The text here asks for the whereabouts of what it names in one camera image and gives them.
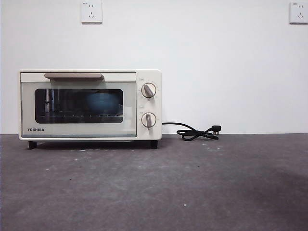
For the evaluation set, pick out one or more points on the blue ribbed bowl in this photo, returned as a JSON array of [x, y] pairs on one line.
[[101, 103]]

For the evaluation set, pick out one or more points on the beige round oven knob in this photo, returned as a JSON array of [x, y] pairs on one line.
[[148, 119], [148, 90]]

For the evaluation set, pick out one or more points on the cream Toshiba toaster oven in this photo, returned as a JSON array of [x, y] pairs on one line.
[[149, 106]]

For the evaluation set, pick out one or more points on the white wall socket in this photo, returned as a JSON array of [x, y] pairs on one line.
[[91, 12], [299, 13]]

